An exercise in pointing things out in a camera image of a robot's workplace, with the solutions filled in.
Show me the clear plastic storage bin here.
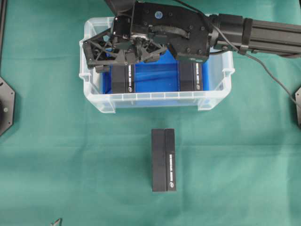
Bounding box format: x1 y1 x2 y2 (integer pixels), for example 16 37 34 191
79 16 235 114

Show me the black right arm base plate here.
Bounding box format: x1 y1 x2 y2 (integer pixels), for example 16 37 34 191
295 87 301 128

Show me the black RealSense D415 box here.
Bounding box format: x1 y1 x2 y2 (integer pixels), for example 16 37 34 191
151 129 176 192

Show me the black RealSense D435i box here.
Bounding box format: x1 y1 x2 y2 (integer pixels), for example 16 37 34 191
178 61 203 92
111 65 135 94

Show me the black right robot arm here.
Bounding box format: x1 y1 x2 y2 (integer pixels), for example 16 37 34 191
82 0 301 72

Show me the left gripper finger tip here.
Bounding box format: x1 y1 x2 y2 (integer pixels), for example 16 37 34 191
49 215 63 226

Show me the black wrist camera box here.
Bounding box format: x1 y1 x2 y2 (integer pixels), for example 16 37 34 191
105 0 135 15

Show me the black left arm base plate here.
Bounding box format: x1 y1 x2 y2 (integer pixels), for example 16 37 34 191
0 78 15 136

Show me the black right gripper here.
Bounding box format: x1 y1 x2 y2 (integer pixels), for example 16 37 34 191
83 0 212 73

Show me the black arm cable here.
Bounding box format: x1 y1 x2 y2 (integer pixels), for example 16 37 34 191
175 0 298 104

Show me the blue cloth bin liner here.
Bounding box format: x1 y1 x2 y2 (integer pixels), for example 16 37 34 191
102 51 210 94

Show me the black left frame rail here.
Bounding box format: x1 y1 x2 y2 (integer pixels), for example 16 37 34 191
0 0 8 62

